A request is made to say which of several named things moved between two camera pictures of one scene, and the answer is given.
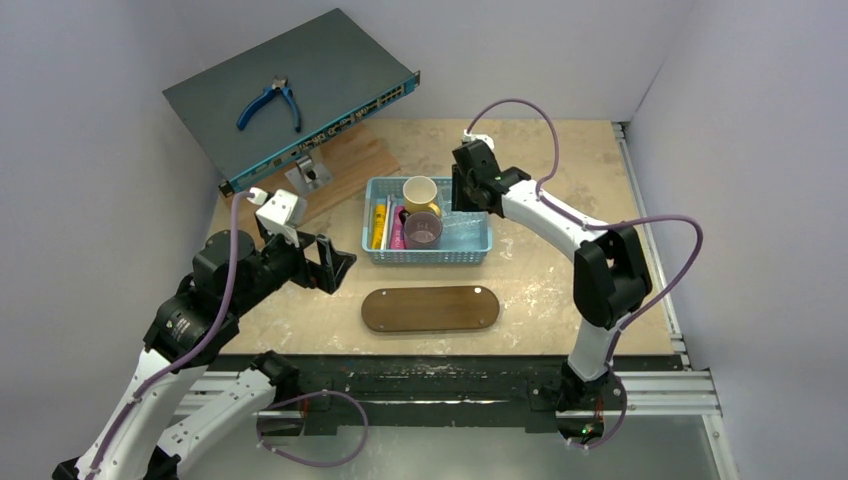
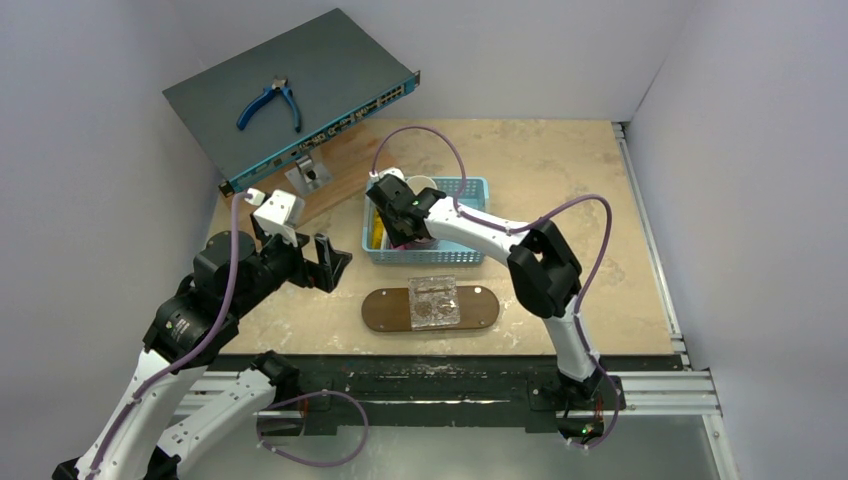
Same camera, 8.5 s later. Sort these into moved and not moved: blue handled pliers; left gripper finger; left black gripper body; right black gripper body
Moved: right black gripper body
Not moved: left black gripper body; blue handled pliers; left gripper finger
